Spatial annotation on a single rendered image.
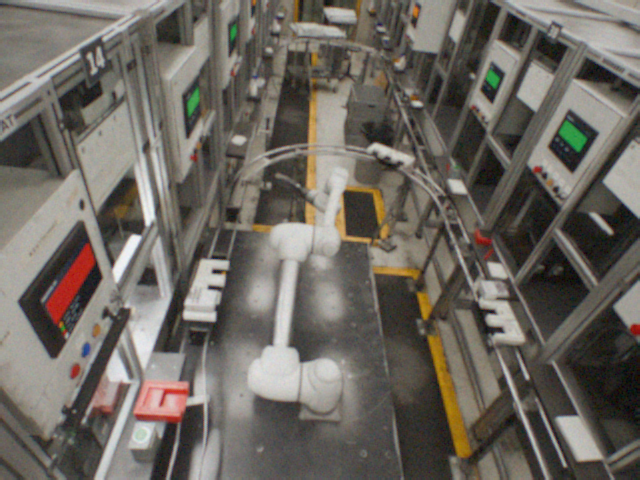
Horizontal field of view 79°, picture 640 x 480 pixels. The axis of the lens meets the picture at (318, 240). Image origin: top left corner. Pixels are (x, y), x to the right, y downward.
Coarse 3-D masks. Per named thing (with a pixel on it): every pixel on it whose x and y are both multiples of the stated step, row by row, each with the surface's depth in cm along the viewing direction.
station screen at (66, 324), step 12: (84, 240) 91; (72, 264) 86; (96, 264) 98; (60, 276) 82; (96, 276) 98; (48, 288) 78; (84, 288) 93; (96, 288) 99; (48, 300) 79; (72, 300) 88; (84, 300) 93; (48, 312) 79; (72, 312) 88; (60, 324) 84; (72, 324) 89; (60, 336) 84
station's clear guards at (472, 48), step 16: (464, 0) 327; (480, 0) 297; (464, 16) 323; (480, 16) 294; (496, 16) 269; (448, 32) 356; (480, 32) 292; (448, 48) 353; (464, 48) 318; (480, 48) 289; (432, 64) 393; (448, 64) 350; (464, 64) 315; (448, 80) 345; (464, 80) 312; (448, 96) 342; (464, 96) 309; (448, 112) 339; (448, 128) 335; (448, 144) 332
